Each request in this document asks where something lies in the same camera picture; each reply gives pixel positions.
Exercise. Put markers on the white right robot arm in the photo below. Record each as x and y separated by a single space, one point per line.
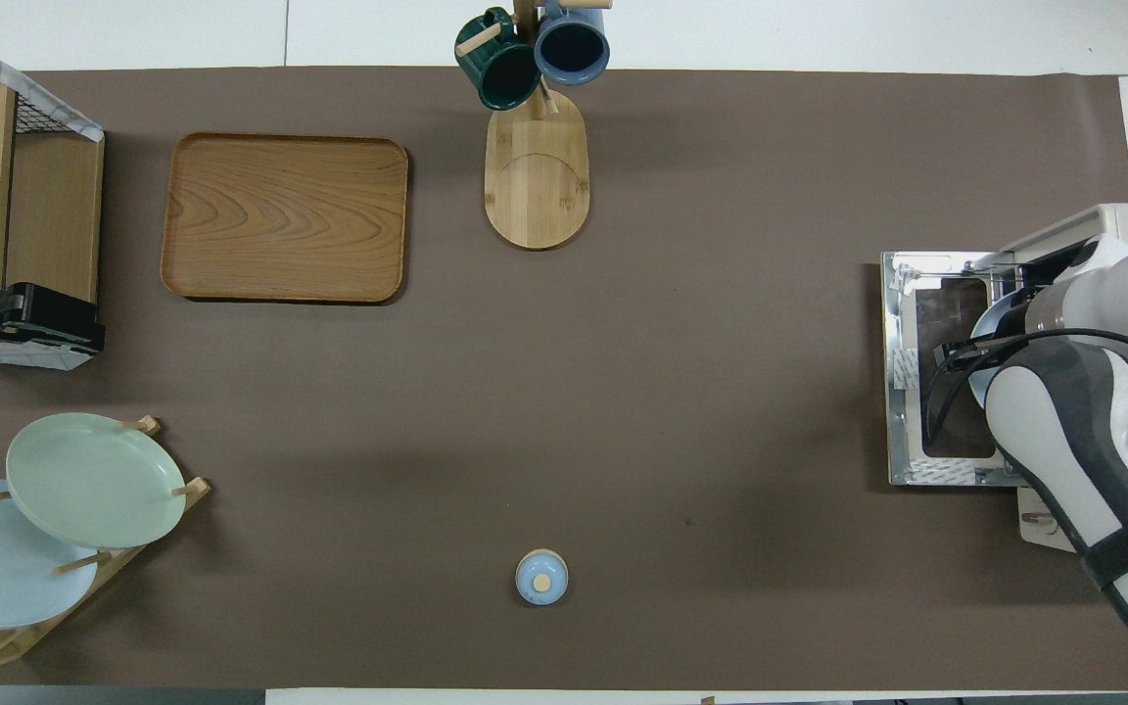
1083 421

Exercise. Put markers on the dark green ceramic mug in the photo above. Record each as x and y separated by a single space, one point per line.
500 69

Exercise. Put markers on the wooden mug tree stand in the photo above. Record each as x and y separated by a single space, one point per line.
537 186

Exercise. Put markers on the blue ceramic mug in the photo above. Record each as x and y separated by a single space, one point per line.
572 44

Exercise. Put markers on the light blue serving plate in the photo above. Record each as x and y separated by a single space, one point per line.
993 323

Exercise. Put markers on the pale green plate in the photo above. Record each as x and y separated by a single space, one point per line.
94 480

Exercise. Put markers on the wooden serving tray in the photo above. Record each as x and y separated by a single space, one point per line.
285 215

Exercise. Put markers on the brown table mat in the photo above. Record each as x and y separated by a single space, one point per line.
623 392

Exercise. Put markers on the wooden plate rack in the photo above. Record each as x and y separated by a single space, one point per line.
133 558

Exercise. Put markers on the beige toaster oven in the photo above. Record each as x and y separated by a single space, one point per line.
916 294

